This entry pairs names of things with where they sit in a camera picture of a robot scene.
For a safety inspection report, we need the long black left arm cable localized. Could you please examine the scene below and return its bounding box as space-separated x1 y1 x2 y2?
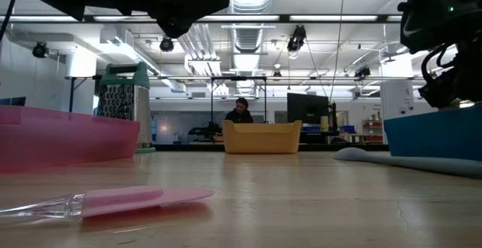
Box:
0 0 20 42

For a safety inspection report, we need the black table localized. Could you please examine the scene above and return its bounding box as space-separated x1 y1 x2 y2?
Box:
64 75 103 114

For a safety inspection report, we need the orange plastic bin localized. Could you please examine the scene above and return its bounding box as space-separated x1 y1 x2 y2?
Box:
221 119 304 155

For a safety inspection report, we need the person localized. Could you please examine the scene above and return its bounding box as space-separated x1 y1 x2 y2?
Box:
224 96 255 124

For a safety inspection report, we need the green-topped metal box grater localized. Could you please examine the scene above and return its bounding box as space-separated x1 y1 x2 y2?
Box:
96 61 157 155

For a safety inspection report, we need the black aluminium table frame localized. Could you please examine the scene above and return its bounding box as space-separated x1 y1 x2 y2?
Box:
154 143 391 152

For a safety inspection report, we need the small pink silicone spatula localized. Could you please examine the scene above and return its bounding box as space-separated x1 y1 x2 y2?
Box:
0 185 215 219

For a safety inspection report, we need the black computer monitor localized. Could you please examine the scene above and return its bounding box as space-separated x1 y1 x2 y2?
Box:
286 92 331 133

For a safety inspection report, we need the white pillar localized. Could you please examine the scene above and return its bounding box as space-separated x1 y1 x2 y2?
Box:
380 79 416 145

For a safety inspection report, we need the shelf with red boxes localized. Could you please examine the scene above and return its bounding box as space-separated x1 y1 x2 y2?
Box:
361 118 383 144

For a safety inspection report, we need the grey-blue silicone spoon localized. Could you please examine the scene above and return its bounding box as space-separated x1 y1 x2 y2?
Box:
332 146 482 179

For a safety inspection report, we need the black ceiling camera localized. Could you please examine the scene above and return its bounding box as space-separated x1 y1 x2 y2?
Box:
353 65 372 79
159 36 175 53
286 24 307 53
32 41 50 60

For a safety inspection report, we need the teal plastic bin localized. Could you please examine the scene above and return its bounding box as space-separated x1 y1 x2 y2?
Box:
383 104 482 163

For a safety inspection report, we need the pink translucent plastic bin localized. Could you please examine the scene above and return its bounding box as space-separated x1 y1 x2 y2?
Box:
0 104 142 174

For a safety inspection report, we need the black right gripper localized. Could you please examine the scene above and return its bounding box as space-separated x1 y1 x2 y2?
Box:
417 43 482 110

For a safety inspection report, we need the black crossbar with light strips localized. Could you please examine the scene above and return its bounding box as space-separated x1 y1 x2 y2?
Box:
0 14 404 24

